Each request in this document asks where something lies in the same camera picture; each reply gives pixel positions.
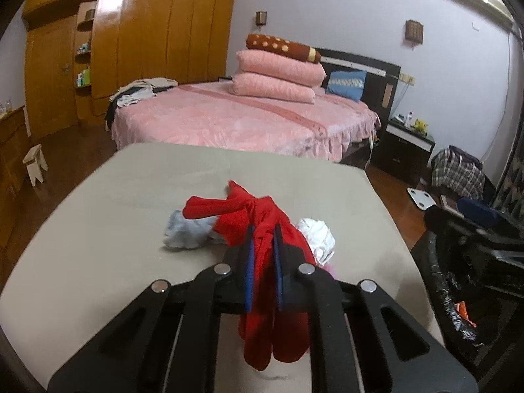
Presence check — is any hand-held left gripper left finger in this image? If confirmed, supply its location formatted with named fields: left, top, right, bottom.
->
left=47, top=229, right=256, bottom=393

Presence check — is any blue pillow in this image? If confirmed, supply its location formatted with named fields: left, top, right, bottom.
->
left=325, top=69, right=368, bottom=102

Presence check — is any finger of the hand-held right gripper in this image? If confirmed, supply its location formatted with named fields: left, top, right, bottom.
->
left=456, top=197, right=502, bottom=226
left=425, top=207, right=484, bottom=240

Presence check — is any dark wooden bed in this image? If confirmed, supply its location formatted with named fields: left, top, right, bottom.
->
left=107, top=47, right=402, bottom=168

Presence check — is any pink bedspread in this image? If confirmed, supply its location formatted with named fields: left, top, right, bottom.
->
left=110, top=80, right=382, bottom=162

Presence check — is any bin with black bag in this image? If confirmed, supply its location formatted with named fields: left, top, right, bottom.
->
left=411, top=209, right=524, bottom=393

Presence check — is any dark nightstand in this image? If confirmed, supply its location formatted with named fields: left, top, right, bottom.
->
left=374, top=115, right=437, bottom=185

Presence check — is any white paper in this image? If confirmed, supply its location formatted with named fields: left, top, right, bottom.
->
left=295, top=218, right=336, bottom=267

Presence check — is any patterned curtain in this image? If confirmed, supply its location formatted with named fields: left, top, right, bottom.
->
left=491, top=20, right=524, bottom=217

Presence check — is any white bathroom scale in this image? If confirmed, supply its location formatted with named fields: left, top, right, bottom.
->
left=406, top=187, right=437, bottom=211

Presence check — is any large wall lamp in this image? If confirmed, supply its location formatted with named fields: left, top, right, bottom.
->
left=405, top=20, right=424, bottom=44

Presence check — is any small wooden stool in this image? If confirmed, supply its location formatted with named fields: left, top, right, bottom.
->
left=22, top=144, right=49, bottom=187

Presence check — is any wooden wardrobe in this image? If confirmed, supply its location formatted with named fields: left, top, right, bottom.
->
left=20, top=0, right=239, bottom=140

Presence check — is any brown dotted bolster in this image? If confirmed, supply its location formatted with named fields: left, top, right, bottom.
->
left=246, top=33, right=322, bottom=64

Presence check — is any plaid bag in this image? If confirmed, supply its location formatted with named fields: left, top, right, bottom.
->
left=431, top=145, right=486, bottom=199

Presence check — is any wooden sideboard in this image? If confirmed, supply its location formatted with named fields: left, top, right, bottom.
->
left=0, top=105, right=31, bottom=222

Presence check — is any pile of clothes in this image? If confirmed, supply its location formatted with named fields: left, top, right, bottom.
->
left=105, top=77, right=178, bottom=121

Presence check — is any orange foam net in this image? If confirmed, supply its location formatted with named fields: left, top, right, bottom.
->
left=456, top=301, right=477, bottom=328

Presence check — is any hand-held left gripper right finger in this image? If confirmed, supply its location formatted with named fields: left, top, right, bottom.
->
left=273, top=223, right=479, bottom=393

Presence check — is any red cloth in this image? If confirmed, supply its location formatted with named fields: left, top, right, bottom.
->
left=182, top=180, right=318, bottom=371

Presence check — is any light blue cloth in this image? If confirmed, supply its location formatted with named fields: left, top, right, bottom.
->
left=164, top=210, right=217, bottom=250

